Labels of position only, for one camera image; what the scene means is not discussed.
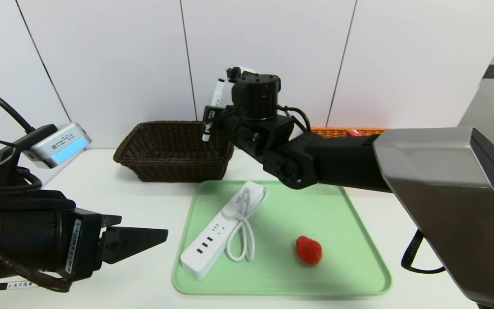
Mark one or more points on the light green plastic tray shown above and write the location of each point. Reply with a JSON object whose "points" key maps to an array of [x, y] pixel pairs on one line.
{"points": [[281, 274]]}

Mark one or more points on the orange wicker basket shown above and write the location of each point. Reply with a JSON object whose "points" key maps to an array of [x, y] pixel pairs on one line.
{"points": [[337, 131]]}

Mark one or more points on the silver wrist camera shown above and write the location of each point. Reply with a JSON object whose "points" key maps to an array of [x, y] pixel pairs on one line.
{"points": [[58, 146], [242, 71]]}

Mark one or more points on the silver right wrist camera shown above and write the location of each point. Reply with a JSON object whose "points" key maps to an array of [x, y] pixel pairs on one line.
{"points": [[242, 71]]}

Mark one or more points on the dark wall plate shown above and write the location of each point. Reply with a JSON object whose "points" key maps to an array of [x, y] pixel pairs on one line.
{"points": [[492, 71]]}

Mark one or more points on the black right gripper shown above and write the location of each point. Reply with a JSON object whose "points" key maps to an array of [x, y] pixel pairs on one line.
{"points": [[209, 119]]}

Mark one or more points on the dark brown wicker basket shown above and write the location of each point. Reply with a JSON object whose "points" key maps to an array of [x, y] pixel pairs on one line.
{"points": [[165, 167]]}

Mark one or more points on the white power strip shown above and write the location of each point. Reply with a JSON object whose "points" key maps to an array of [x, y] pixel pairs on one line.
{"points": [[204, 253]]}

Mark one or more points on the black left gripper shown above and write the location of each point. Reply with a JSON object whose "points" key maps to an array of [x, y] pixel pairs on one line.
{"points": [[80, 245]]}

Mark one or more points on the red snack box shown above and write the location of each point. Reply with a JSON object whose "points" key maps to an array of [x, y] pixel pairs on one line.
{"points": [[353, 132]]}

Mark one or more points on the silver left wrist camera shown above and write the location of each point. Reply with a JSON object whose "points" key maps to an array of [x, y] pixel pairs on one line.
{"points": [[58, 146]]}

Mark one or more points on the small red toy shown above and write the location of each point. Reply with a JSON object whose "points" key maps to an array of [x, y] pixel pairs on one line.
{"points": [[308, 251]]}

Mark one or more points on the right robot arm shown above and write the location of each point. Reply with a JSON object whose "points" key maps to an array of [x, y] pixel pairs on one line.
{"points": [[444, 193]]}

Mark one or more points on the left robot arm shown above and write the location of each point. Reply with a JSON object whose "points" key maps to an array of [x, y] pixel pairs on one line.
{"points": [[15, 240]]}

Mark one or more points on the white marker pen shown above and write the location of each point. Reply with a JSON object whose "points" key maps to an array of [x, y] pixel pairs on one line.
{"points": [[218, 92]]}

